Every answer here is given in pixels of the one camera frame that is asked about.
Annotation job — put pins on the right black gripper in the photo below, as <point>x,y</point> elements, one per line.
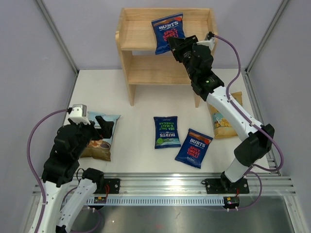
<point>178,45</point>

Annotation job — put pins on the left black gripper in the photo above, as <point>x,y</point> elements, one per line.
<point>105,130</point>

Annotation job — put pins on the blue Burts chilli bag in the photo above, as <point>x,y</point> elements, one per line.
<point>194,148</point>
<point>169,26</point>

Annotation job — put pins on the blue Burts sea salt bag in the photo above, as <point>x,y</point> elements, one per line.
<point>166,132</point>

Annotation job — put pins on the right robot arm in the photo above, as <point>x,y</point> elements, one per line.
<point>256,138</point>

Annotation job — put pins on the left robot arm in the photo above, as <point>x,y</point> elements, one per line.
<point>52,216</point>

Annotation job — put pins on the light blue cassava chips bag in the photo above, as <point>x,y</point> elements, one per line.
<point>100,149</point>

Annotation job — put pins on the wooden two-tier shelf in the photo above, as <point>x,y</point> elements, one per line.
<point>136,44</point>

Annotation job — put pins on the yellow kettle chips bag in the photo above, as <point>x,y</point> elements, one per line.
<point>221,127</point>

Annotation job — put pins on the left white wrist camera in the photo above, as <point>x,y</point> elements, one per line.
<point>78,114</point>

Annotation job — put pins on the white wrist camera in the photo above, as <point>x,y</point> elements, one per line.
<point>78,114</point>
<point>209,41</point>

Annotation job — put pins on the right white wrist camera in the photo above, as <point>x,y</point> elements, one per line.
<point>209,41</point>

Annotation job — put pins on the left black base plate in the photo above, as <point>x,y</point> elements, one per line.
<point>112,186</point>

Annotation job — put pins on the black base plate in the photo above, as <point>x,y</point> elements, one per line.
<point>213,186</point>
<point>112,186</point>

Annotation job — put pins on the aluminium mounting rail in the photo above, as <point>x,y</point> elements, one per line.
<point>186,189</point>

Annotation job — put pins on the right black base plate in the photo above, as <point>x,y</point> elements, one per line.
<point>213,186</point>

